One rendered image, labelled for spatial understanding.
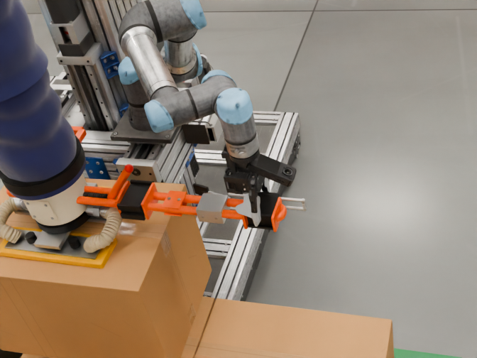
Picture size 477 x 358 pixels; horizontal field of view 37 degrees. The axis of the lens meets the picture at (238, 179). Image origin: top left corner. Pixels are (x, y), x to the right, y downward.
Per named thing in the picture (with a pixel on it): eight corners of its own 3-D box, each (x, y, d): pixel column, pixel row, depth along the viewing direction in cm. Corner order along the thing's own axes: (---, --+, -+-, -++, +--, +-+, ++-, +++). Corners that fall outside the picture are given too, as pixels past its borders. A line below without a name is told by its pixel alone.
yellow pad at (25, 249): (-3, 256, 204) (-10, 244, 200) (14, 229, 210) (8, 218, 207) (103, 269, 193) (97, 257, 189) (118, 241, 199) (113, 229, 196)
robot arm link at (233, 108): (242, 79, 160) (255, 100, 154) (249, 118, 168) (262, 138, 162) (209, 91, 159) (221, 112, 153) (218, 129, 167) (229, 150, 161)
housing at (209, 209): (198, 222, 185) (194, 210, 182) (206, 204, 189) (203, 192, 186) (223, 225, 183) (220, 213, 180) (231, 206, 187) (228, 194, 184)
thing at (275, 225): (244, 229, 180) (240, 215, 177) (252, 207, 185) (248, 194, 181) (276, 232, 177) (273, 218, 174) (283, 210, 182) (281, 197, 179)
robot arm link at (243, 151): (260, 125, 165) (250, 148, 160) (263, 140, 168) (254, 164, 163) (229, 123, 168) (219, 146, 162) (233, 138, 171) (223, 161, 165)
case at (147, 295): (1, 350, 230) (-56, 270, 203) (54, 255, 257) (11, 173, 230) (174, 375, 211) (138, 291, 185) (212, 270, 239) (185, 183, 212)
